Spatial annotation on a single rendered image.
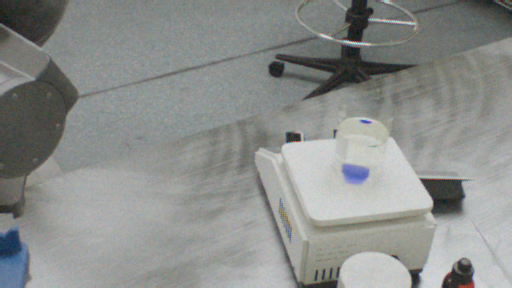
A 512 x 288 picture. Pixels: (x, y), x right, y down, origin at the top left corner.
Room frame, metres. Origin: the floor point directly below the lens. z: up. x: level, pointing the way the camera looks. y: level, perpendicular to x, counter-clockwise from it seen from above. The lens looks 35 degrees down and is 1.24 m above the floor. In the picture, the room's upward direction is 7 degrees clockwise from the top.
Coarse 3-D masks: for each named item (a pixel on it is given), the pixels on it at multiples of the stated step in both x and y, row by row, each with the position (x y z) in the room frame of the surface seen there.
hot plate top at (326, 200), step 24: (288, 144) 0.59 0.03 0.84; (312, 144) 0.59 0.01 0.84; (288, 168) 0.55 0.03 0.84; (312, 168) 0.55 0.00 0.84; (384, 168) 0.56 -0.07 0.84; (408, 168) 0.57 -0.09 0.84; (312, 192) 0.51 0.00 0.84; (336, 192) 0.52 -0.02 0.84; (360, 192) 0.52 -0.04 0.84; (384, 192) 0.53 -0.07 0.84; (408, 192) 0.53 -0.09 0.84; (312, 216) 0.48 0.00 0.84; (336, 216) 0.48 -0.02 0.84; (360, 216) 0.49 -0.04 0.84; (384, 216) 0.50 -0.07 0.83
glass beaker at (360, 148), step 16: (352, 96) 0.58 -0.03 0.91; (368, 96) 0.58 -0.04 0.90; (384, 96) 0.58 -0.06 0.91; (352, 112) 0.54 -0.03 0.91; (368, 112) 0.58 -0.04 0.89; (384, 112) 0.57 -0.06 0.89; (336, 128) 0.55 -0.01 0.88; (352, 128) 0.54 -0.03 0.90; (368, 128) 0.53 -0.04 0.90; (384, 128) 0.54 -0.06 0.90; (336, 144) 0.55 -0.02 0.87; (352, 144) 0.54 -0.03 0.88; (368, 144) 0.53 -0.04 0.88; (384, 144) 0.54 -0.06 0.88; (336, 160) 0.55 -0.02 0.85; (352, 160) 0.53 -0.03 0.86; (368, 160) 0.53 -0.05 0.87; (384, 160) 0.55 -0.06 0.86; (336, 176) 0.54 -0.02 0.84; (352, 176) 0.53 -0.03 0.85; (368, 176) 0.54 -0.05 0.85
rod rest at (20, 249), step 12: (12, 228) 0.48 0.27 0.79; (0, 240) 0.47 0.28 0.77; (12, 240) 0.47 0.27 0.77; (0, 252) 0.47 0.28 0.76; (12, 252) 0.47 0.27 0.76; (24, 252) 0.47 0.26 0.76; (0, 264) 0.45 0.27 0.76; (12, 264) 0.46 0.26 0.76; (24, 264) 0.46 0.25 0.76; (0, 276) 0.44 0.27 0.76; (12, 276) 0.44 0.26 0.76
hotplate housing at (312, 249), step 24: (264, 168) 0.61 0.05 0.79; (288, 192) 0.54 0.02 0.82; (288, 216) 0.52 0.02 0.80; (408, 216) 0.52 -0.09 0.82; (432, 216) 0.53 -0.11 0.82; (288, 240) 0.51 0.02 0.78; (312, 240) 0.47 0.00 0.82; (336, 240) 0.48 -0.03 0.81; (360, 240) 0.49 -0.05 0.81; (384, 240) 0.50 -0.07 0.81; (408, 240) 0.50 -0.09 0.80; (432, 240) 0.52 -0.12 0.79; (312, 264) 0.47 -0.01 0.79; (336, 264) 0.48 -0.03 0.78; (408, 264) 0.51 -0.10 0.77
